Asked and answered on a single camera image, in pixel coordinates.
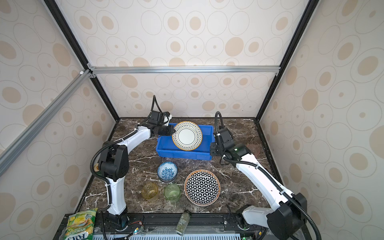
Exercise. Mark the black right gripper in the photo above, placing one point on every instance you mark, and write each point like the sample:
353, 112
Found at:
213, 145

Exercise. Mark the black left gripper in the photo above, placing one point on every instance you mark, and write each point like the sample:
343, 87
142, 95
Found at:
170, 128

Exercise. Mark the yellow rimmed dotted plate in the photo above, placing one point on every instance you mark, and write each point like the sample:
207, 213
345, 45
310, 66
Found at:
188, 136

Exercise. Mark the orange rimmed geometric plate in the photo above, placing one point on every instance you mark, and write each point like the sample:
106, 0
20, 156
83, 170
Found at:
202, 188

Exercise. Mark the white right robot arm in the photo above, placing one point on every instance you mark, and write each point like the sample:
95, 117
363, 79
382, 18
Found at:
286, 213

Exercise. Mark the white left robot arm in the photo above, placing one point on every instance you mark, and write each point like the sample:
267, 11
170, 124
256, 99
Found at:
113, 157

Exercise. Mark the blue plastic bin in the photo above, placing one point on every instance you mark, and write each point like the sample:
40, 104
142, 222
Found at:
167, 149

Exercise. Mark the blue floral ceramic bowl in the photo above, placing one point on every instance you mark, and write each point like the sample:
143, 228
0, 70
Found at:
167, 172

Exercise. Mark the green glass cup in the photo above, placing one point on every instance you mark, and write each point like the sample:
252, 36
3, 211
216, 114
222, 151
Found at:
172, 192

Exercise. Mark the yellow glass cup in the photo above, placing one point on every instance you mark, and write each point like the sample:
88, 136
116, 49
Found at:
150, 192

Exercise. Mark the spice jar with herbs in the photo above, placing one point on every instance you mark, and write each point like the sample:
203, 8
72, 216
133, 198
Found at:
183, 223

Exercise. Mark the silver aluminium crossbar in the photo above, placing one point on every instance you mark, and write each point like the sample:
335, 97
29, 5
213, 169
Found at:
185, 70

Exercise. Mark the yellow green snack bag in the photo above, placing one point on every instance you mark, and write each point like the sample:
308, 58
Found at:
80, 225

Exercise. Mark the black corner frame post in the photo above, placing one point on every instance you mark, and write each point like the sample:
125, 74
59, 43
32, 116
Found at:
59, 18

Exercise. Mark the silver aluminium side rail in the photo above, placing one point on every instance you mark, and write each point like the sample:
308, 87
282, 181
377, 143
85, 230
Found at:
26, 137

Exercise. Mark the black right corner post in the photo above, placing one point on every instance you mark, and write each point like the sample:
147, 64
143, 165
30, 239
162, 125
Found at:
302, 25

